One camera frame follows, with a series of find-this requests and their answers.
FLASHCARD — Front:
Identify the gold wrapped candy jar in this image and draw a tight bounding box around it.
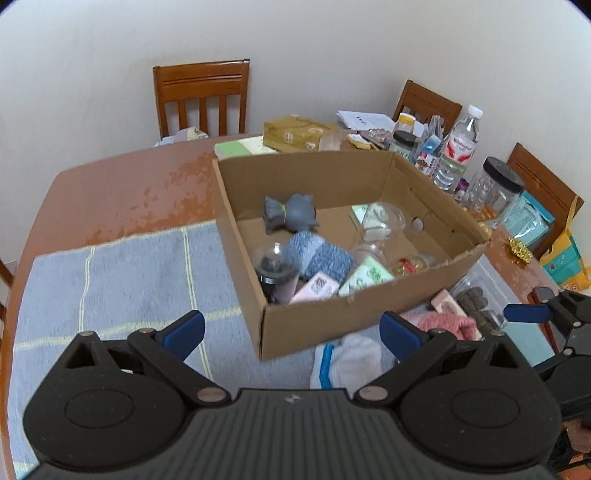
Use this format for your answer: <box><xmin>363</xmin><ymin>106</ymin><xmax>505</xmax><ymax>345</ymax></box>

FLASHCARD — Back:
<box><xmin>388</xmin><ymin>254</ymin><xmax>436</xmax><ymax>278</ymax></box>

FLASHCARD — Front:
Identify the jar with brown cookies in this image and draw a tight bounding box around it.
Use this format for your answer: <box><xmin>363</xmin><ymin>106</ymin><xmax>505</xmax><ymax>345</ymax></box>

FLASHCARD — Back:
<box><xmin>451</xmin><ymin>273</ymin><xmax>506</xmax><ymax>335</ymax></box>

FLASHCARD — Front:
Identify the white blue striped sock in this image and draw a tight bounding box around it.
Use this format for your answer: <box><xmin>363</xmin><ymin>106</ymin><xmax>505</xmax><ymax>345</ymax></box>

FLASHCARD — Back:
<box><xmin>310</xmin><ymin>333</ymin><xmax>383</xmax><ymax>397</ymax></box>

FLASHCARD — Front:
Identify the wooden chair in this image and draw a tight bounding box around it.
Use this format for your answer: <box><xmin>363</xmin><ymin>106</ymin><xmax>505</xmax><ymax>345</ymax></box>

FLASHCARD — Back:
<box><xmin>508</xmin><ymin>143</ymin><xmax>585</xmax><ymax>259</ymax></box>
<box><xmin>393</xmin><ymin>79</ymin><xmax>463</xmax><ymax>134</ymax></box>
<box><xmin>0</xmin><ymin>257</ymin><xmax>16</xmax><ymax>351</ymax></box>
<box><xmin>152</xmin><ymin>58</ymin><xmax>250</xmax><ymax>137</ymax></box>

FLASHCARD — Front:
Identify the green white tissue pack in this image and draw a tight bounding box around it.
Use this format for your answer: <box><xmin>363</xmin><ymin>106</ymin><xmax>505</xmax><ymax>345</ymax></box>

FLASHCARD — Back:
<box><xmin>339</xmin><ymin>257</ymin><xmax>394</xmax><ymax>297</ymax></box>

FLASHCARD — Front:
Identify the clear plastic cup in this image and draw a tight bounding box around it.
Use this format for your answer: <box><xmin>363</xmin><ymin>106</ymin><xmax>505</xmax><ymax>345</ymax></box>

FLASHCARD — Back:
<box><xmin>361</xmin><ymin>202</ymin><xmax>406</xmax><ymax>242</ymax></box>

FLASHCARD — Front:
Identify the clear water bottle red label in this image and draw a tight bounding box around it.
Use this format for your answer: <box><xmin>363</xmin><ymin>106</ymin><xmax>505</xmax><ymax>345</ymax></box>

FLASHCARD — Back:
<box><xmin>432</xmin><ymin>105</ymin><xmax>483</xmax><ymax>193</ymax></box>

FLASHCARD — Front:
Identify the wooden chair right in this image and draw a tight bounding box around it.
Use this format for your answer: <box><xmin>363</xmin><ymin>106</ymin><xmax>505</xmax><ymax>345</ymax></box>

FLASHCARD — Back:
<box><xmin>508</xmin><ymin>143</ymin><xmax>585</xmax><ymax>259</ymax></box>

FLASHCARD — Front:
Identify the yellow brown tissue box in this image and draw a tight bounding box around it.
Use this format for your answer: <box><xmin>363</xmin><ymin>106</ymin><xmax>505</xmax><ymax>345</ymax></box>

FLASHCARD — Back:
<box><xmin>263</xmin><ymin>115</ymin><xmax>339</xmax><ymax>153</ymax></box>

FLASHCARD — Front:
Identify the gold ornament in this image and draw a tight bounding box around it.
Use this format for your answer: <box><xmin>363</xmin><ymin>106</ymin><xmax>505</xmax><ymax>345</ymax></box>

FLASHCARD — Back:
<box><xmin>505</xmin><ymin>237</ymin><xmax>534</xmax><ymax>265</ymax></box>

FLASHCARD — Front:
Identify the crumpled cloth on chair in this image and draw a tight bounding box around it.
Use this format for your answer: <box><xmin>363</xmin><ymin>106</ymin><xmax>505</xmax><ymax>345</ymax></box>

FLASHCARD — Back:
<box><xmin>155</xmin><ymin>127</ymin><xmax>208</xmax><ymax>147</ymax></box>

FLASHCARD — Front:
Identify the blue knitted sock roll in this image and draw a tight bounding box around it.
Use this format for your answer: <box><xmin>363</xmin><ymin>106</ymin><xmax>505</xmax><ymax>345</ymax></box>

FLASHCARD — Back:
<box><xmin>287</xmin><ymin>231</ymin><xmax>353</xmax><ymax>285</ymax></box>

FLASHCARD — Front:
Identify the wooden chair near left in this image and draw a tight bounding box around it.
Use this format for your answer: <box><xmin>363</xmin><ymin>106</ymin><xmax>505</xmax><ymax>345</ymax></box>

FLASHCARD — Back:
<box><xmin>0</xmin><ymin>257</ymin><xmax>16</xmax><ymax>351</ymax></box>

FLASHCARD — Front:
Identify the stack of white papers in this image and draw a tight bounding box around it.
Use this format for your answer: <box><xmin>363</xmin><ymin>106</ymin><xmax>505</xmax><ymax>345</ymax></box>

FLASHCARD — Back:
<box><xmin>337</xmin><ymin>110</ymin><xmax>396</xmax><ymax>132</ymax></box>

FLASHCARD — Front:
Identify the small pink box in carton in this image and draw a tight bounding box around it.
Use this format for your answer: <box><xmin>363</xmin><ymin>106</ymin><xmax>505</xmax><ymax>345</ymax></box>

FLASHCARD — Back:
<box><xmin>290</xmin><ymin>272</ymin><xmax>339</xmax><ymax>303</ymax></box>

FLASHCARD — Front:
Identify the yellow green paper bag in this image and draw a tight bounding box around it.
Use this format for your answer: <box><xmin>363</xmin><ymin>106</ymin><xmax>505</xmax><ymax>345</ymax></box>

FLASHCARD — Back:
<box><xmin>540</xmin><ymin>196</ymin><xmax>590</xmax><ymax>292</ymax></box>

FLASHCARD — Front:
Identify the yellow lid small bottle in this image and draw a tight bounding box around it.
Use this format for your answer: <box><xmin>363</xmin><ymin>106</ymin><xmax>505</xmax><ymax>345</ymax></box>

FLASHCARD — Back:
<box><xmin>394</xmin><ymin>112</ymin><xmax>416</xmax><ymax>134</ymax></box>

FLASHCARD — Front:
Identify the clear jar black lid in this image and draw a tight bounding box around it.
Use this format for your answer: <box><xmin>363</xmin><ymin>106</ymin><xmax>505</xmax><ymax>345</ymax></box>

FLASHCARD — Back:
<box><xmin>461</xmin><ymin>156</ymin><xmax>525</xmax><ymax>228</ymax></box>

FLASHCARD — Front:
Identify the wooden chair far left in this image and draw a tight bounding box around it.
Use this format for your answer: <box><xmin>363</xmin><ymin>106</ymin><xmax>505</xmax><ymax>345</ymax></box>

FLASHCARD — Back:
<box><xmin>152</xmin><ymin>58</ymin><xmax>250</xmax><ymax>137</ymax></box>

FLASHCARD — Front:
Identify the pink white carton box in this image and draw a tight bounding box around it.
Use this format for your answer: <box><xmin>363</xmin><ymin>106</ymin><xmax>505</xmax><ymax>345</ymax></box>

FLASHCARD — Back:
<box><xmin>431</xmin><ymin>289</ymin><xmax>467</xmax><ymax>317</ymax></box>

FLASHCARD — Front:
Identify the brown cardboard box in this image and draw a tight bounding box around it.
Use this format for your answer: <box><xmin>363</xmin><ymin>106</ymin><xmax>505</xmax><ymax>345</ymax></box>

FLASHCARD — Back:
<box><xmin>212</xmin><ymin>151</ymin><xmax>489</xmax><ymax>360</ymax></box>

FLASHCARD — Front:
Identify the green white book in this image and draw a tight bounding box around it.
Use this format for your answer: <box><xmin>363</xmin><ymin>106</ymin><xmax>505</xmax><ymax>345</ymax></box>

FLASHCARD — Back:
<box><xmin>214</xmin><ymin>136</ymin><xmax>276</xmax><ymax>160</ymax></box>

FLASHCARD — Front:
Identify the teal plastic package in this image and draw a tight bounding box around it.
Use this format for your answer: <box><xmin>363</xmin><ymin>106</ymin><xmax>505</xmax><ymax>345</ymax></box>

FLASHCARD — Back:
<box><xmin>501</xmin><ymin>191</ymin><xmax>555</xmax><ymax>250</ymax></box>

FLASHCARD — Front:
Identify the wooden chair far middle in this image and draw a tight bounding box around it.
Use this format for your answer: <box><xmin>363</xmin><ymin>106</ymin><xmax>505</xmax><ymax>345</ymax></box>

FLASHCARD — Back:
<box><xmin>393</xmin><ymin>79</ymin><xmax>463</xmax><ymax>134</ymax></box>

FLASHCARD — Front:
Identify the small jar dark lid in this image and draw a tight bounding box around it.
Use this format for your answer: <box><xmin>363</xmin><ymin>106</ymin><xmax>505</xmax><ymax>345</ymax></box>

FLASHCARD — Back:
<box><xmin>389</xmin><ymin>130</ymin><xmax>417</xmax><ymax>160</ymax></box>

